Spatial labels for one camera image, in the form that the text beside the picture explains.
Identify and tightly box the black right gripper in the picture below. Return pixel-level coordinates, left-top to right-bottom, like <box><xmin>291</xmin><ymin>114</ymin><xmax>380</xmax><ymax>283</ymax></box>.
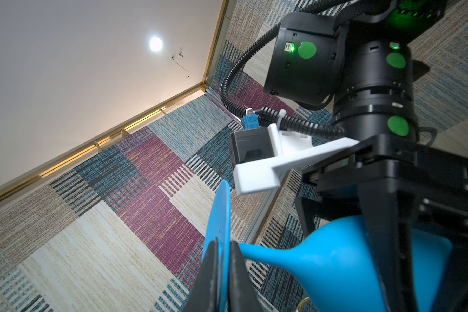
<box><xmin>296</xmin><ymin>135</ymin><xmax>468</xmax><ymax>311</ymax></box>

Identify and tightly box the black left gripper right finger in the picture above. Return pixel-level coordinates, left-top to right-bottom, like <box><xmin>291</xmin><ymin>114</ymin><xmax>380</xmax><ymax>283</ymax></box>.
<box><xmin>227</xmin><ymin>241</ymin><xmax>263</xmax><ymax>312</ymax></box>

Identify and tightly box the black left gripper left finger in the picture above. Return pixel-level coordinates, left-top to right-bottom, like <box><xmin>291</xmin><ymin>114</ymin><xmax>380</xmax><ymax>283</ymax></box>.
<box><xmin>183</xmin><ymin>238</ymin><xmax>220</xmax><ymax>312</ymax></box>

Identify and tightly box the blue wine glass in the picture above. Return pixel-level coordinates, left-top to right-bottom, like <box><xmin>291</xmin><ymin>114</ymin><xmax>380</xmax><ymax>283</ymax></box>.
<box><xmin>203</xmin><ymin>181</ymin><xmax>453</xmax><ymax>311</ymax></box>

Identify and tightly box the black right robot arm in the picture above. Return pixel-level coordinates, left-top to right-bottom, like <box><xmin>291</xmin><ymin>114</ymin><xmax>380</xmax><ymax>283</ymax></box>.
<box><xmin>220</xmin><ymin>1</ymin><xmax>468</xmax><ymax>311</ymax></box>

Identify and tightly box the round ceiling light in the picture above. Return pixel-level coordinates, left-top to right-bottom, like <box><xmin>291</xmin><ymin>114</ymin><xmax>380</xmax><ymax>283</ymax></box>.
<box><xmin>149</xmin><ymin>36</ymin><xmax>164</xmax><ymax>53</ymax></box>

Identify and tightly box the gold wire glass rack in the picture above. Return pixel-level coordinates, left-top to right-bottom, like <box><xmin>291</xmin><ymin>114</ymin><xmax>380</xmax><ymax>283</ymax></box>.
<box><xmin>295</xmin><ymin>297</ymin><xmax>310</xmax><ymax>312</ymax></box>

